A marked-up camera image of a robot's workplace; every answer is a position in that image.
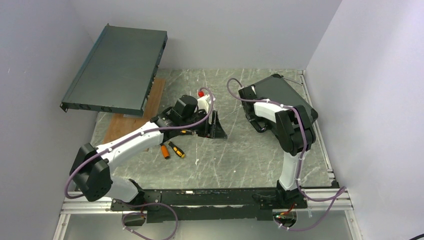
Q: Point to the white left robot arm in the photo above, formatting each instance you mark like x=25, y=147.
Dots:
x=93, y=167

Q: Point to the dark grey rack server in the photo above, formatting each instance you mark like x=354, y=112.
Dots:
x=118, y=73

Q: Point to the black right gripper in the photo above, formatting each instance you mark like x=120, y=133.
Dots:
x=252, y=118

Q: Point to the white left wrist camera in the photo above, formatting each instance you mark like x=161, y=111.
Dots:
x=205, y=102

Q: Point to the small black screwdriver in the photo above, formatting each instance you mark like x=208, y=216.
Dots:
x=186, y=132

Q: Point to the black poker set case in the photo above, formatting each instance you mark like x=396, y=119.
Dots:
x=275, y=88

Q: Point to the orange black screwdriver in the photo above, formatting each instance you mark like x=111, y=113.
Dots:
x=178, y=151

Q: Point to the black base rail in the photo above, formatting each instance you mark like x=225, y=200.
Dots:
x=210, y=204

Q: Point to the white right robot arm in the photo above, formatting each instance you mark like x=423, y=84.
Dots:
x=292, y=128

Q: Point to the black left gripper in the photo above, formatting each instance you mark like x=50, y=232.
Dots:
x=215, y=129

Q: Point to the brown wooden board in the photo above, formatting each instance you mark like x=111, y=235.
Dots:
x=123, y=124

